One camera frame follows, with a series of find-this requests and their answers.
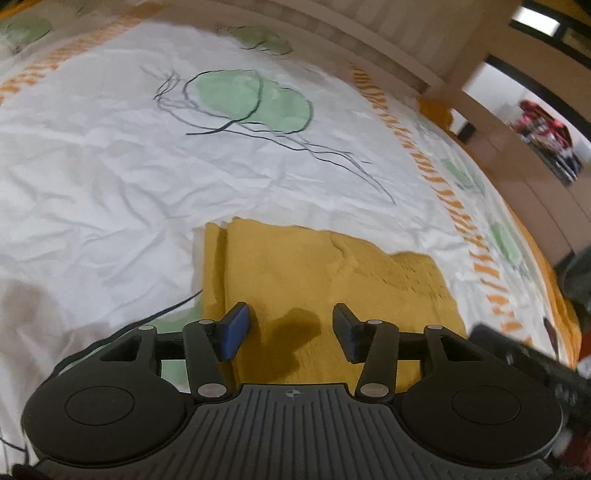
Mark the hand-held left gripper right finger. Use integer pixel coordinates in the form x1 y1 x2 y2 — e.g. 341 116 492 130
332 303 504 403

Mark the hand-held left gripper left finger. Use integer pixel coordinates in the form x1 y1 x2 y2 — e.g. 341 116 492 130
60 302 252 403

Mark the mustard yellow knit sweater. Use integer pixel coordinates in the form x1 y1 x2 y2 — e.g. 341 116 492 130
191 217 467 393

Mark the dark blurry object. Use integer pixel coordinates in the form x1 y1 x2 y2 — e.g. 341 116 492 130
558 256 591 321

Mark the white printed blanket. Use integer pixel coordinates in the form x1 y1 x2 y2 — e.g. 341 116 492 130
0 0 571 462

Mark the colourful clutter pile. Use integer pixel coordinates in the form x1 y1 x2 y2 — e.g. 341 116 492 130
516 99 586 188

